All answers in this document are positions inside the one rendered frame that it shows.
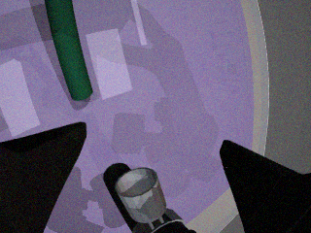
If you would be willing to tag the green pipe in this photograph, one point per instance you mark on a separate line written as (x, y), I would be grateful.
(65, 36)

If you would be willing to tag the grey faceted cup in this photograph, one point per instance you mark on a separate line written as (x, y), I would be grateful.
(140, 192)

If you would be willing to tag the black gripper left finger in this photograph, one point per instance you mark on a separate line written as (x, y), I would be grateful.
(33, 170)

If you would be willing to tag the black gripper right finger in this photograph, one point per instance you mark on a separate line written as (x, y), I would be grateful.
(271, 198)

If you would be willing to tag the black cylinder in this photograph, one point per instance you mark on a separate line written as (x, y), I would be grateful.
(111, 176)

